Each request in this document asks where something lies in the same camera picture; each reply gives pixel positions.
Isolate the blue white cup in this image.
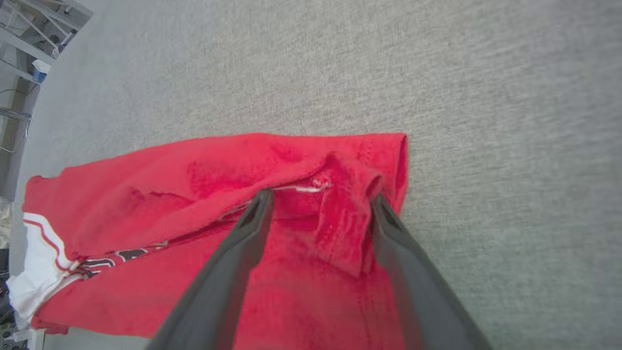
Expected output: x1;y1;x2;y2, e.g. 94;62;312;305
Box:
31;59;52;84

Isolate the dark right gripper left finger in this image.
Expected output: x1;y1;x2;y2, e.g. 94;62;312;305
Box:
145;189;276;350

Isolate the grey fabric sofa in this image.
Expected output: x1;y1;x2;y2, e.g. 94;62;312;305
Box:
10;0;622;350

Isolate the red Bulls basketball jersey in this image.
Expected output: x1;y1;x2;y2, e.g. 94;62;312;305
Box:
7;132;410;350

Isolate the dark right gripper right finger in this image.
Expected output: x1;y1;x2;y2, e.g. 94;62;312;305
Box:
370;194;492;350

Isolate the grey metal frame shelf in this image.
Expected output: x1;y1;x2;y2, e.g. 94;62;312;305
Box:
0;0;94;66

